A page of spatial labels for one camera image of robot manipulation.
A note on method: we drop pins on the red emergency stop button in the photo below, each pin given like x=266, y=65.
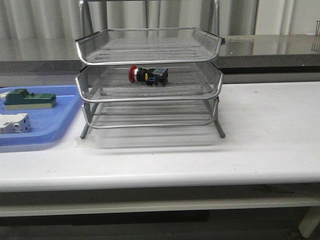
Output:
x=150, y=76

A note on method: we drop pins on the clear tape patch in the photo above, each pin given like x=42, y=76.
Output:
x=87, y=142

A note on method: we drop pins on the blue plastic tray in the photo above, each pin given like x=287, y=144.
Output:
x=47, y=124

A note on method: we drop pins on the dark grey counter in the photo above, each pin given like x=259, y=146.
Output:
x=242, y=59

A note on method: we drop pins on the white circuit breaker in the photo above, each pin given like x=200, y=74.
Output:
x=14, y=123

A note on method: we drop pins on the green electrical module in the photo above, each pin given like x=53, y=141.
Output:
x=22, y=99

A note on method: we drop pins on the white table leg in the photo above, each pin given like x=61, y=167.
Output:
x=310, y=221

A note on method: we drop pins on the silver metal rack frame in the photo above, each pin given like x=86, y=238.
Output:
x=214, y=20

